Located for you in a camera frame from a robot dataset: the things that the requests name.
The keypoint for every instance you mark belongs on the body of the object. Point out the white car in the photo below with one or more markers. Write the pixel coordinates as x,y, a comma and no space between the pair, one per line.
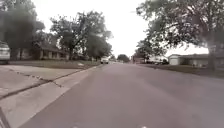
104,60

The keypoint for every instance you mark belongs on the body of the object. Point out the small distant tree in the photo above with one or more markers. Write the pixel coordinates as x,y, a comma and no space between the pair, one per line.
123,58

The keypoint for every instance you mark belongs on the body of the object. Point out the distant building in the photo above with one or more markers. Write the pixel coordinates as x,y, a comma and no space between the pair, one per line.
137,59

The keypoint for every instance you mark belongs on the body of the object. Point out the round-crowned tree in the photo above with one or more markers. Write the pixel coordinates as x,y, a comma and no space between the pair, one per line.
145,50

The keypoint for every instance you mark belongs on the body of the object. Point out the grey asphalt road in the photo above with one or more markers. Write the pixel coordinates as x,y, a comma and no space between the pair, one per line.
133,96

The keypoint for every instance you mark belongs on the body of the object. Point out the white van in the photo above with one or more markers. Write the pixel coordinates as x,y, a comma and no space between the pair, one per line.
156,60

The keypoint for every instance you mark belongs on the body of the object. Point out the tall spreading tree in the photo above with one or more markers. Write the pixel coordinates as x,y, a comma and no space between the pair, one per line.
80,33

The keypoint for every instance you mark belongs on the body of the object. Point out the low house with dark roof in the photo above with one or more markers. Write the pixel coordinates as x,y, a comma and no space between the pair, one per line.
50,52

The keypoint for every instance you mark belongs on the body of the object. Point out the low house with white garage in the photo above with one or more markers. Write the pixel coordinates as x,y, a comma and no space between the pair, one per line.
191,60

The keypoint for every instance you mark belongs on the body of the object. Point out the pale concrete kerb strip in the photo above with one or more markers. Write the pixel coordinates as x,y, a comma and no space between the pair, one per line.
30,101

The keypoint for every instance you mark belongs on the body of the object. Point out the pale concrete driveway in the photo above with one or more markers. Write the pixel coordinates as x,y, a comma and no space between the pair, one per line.
20,78

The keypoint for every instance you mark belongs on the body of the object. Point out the big overhanging tree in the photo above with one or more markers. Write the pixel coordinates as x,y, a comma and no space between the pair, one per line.
200,20

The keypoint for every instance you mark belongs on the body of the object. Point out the large dark tree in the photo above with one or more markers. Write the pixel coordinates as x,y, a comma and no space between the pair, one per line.
18,26

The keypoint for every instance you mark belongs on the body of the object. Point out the pale vehicle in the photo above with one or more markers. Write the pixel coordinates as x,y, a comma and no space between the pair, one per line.
4,53

